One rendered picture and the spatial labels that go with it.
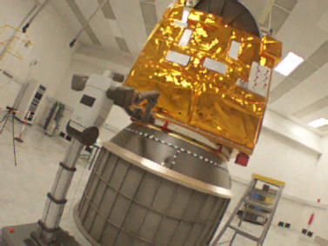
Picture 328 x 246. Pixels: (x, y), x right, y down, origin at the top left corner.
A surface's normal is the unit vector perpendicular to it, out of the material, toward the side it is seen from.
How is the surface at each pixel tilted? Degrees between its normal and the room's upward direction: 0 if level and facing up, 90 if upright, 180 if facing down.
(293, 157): 90
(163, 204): 90
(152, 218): 90
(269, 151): 90
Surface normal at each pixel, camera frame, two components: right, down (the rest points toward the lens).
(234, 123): -0.10, -0.23
